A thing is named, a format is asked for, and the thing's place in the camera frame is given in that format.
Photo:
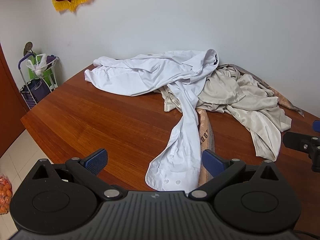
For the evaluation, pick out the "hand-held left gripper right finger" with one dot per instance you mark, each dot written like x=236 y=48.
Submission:
x=212 y=165

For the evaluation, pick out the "beige satin garment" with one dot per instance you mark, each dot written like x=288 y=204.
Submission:
x=237 y=97

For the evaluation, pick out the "green bag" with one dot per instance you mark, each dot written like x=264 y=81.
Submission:
x=48 y=73

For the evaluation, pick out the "round brown fan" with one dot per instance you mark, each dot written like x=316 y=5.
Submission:
x=28 y=47

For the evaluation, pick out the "white plastic bag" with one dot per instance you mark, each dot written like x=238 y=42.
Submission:
x=38 y=67

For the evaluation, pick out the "brown patterned scarf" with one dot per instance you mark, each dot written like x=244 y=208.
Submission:
x=205 y=132

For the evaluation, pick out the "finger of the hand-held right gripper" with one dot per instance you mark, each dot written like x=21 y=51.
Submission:
x=317 y=125
x=297 y=140

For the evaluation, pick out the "bag of oranges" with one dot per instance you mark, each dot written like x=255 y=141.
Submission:
x=5 y=195

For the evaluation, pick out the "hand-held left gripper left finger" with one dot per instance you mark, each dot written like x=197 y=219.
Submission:
x=96 y=161

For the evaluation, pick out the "brown wooden door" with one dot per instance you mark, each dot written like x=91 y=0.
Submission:
x=10 y=105

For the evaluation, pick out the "white shirt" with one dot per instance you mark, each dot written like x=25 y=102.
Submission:
x=140 y=77

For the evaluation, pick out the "purple bag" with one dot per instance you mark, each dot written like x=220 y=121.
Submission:
x=51 y=59

